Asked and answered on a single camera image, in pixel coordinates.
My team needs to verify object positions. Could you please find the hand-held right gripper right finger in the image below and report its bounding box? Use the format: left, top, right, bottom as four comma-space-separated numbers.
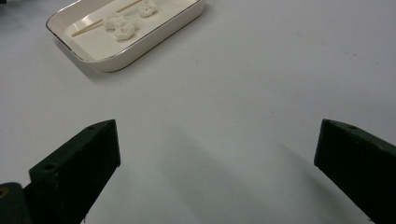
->
313, 119, 396, 224

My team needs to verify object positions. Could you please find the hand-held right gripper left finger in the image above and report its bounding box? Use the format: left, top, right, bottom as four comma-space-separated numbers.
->
22, 119, 121, 224

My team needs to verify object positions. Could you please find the white rectangular tray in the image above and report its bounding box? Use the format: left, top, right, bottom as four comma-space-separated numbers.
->
45, 0, 207, 74

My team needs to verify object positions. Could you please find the thin wooden skewer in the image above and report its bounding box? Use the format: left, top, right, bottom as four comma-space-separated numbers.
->
70, 0, 144, 38

